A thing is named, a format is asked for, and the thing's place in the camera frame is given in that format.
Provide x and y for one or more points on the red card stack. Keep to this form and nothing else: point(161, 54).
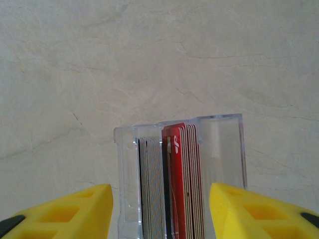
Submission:
point(178, 186)

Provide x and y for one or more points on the clear acrylic card box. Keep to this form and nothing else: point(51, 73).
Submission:
point(224, 154)

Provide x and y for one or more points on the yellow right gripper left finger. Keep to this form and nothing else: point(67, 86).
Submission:
point(62, 219)

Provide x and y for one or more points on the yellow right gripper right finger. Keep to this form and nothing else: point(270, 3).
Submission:
point(261, 219)

